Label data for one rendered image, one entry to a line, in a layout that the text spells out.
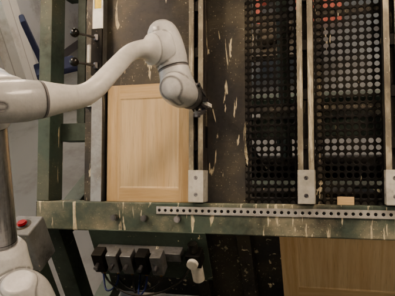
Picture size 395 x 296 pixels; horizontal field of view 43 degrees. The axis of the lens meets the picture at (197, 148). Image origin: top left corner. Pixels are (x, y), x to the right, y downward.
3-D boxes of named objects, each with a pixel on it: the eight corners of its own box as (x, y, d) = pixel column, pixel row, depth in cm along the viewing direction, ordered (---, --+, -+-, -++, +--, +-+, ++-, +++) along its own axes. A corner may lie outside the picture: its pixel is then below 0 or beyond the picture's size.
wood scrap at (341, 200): (337, 204, 185) (337, 204, 183) (337, 196, 185) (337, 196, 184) (354, 204, 184) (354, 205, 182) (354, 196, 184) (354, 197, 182)
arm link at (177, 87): (204, 104, 165) (194, 67, 167) (190, 96, 150) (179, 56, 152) (174, 114, 168) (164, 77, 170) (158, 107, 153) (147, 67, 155)
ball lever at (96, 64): (95, 71, 212) (67, 66, 202) (96, 62, 212) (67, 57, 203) (100, 70, 209) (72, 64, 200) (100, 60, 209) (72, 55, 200)
